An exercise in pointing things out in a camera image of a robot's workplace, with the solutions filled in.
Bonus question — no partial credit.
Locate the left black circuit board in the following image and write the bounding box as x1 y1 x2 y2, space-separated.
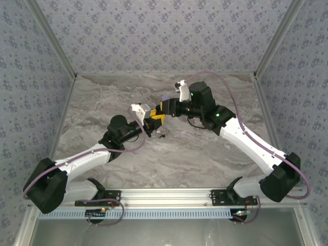
85 209 106 219

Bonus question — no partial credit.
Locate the black circuit board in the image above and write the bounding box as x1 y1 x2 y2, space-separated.
85 209 106 219
230 209 251 221

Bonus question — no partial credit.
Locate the grey metal panel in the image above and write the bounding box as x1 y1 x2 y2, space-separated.
32 208 307 246

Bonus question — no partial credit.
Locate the right black circuit board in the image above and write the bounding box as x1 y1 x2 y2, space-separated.
230 209 251 221

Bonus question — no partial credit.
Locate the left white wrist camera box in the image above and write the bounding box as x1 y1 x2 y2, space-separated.
129 102 152 121

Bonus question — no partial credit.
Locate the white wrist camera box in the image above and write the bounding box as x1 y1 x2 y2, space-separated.
173 79 192 102
129 102 152 121

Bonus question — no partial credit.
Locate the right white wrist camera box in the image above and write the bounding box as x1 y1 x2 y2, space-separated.
173 79 192 102

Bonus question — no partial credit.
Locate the right thin black cable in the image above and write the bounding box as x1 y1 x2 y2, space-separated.
187 116 206 129

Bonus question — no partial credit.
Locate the aluminium rear rail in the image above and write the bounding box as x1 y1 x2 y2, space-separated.
76 72 256 76

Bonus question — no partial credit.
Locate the left aluminium side rail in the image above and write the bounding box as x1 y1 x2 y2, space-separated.
39 75 77 189

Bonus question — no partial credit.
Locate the aluminium side rail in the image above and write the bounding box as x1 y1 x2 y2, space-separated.
252 74 294 188
39 75 77 189

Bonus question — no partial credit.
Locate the right aluminium side rail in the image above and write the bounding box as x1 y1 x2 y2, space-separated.
252 74 294 188

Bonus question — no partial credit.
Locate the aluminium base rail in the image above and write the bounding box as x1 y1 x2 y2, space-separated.
27 188 308 208

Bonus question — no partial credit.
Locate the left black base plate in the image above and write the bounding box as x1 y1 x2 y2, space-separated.
74 190 122 207

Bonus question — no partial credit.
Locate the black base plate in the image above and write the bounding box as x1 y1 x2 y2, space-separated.
74 190 122 207
210 189 258 207

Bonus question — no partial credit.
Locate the slotted grey cable duct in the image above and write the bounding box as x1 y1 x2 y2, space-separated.
37 209 234 220

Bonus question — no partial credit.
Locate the right aluminium corner post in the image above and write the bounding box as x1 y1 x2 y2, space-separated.
253 0 305 78

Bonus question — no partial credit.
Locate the aluminium corner post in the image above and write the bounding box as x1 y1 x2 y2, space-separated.
253 0 305 78
25 0 78 79

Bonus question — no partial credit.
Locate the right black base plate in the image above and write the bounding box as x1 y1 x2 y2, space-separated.
210 189 258 207

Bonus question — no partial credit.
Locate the left aluminium corner post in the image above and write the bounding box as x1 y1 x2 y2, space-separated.
25 0 78 79

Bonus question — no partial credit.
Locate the left aluminium frame leg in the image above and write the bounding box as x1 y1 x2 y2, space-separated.
14 207 39 246

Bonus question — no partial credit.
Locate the aluminium frame leg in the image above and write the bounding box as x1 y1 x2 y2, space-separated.
14 207 39 246
293 206 320 246

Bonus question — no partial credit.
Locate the right aluminium frame leg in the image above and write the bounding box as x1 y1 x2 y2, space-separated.
293 206 320 246

